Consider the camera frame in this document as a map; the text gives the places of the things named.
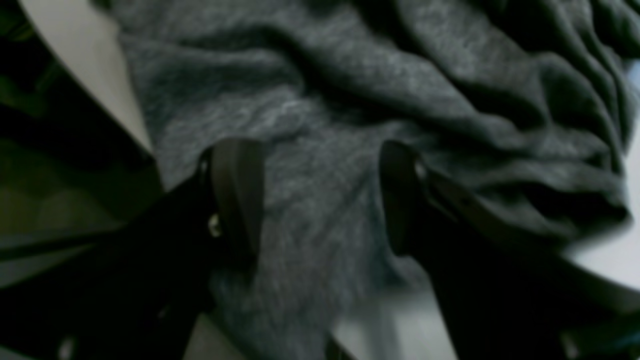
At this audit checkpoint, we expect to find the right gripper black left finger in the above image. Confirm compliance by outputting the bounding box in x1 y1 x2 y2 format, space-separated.
1 137 265 360

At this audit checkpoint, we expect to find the grey t-shirt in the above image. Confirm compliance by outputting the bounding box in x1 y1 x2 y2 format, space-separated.
96 0 639 360

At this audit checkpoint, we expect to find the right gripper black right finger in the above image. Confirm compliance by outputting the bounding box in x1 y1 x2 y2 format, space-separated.
378 141 639 360

